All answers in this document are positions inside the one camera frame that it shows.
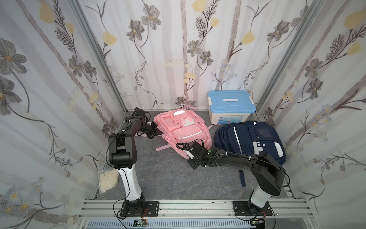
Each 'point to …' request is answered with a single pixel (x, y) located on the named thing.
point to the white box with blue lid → (230, 107)
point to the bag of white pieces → (107, 179)
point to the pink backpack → (182, 126)
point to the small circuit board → (140, 223)
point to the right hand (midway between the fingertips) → (191, 157)
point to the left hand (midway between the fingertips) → (164, 129)
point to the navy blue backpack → (249, 137)
